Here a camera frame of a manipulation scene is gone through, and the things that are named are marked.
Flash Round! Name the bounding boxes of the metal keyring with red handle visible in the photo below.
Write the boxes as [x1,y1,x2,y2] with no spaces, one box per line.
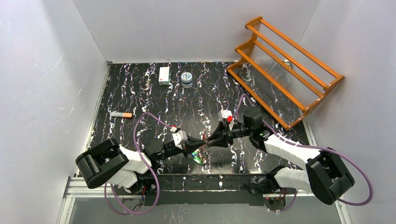
[191,132,210,165]

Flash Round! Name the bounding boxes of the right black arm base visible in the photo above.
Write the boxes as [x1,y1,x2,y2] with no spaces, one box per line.
[243,176,288,211]

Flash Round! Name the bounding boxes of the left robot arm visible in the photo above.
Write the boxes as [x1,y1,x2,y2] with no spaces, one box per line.
[75,136,205,189]

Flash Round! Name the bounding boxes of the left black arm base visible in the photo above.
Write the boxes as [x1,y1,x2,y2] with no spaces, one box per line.
[114,178,157,196]

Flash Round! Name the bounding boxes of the white orange marker tube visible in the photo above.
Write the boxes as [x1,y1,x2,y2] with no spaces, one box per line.
[110,112,133,118]

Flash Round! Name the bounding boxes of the orange wooden shoe rack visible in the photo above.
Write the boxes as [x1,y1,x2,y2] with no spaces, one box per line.
[227,16,344,129]

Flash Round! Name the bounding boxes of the white small box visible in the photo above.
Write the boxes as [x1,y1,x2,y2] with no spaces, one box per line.
[158,67,170,85]

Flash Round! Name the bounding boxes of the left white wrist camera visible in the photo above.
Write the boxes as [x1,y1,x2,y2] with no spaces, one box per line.
[172,130,188,149]

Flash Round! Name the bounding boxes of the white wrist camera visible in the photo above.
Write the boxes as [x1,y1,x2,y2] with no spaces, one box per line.
[172,130,188,149]
[218,109,234,131]

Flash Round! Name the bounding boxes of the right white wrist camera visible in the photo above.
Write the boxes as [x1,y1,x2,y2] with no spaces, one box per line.
[218,109,234,131]

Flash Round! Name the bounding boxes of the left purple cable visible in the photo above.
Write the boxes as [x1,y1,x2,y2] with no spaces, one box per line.
[104,112,177,216]

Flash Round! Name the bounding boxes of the purple cable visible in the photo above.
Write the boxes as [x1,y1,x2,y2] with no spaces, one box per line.
[227,94,374,213]
[104,112,177,216]

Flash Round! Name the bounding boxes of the aluminium rail frame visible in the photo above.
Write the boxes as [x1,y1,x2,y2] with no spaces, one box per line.
[58,175,351,224]

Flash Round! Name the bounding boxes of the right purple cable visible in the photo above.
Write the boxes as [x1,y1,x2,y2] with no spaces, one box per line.
[227,94,374,213]

